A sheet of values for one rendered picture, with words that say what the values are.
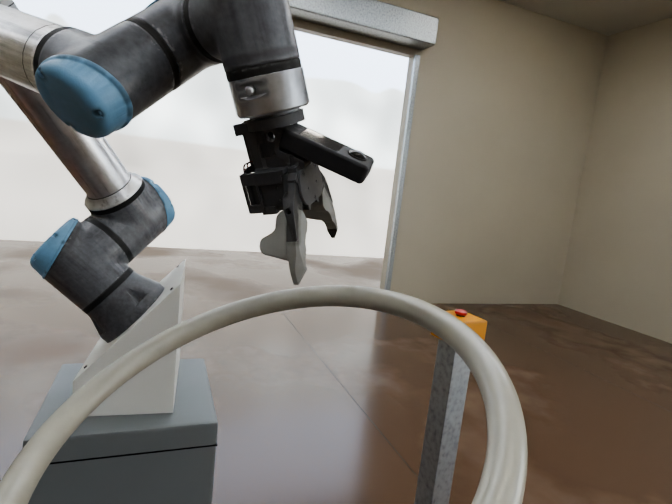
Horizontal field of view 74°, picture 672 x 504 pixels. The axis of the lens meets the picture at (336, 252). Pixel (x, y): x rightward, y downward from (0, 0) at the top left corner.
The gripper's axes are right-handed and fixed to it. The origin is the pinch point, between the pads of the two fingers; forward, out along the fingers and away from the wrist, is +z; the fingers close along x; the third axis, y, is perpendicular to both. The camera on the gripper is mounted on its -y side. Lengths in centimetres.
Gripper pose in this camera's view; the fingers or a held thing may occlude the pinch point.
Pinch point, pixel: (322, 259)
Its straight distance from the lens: 61.5
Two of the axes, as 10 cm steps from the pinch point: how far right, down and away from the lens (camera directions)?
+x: -3.0, 4.3, -8.5
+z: 1.8, 9.0, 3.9
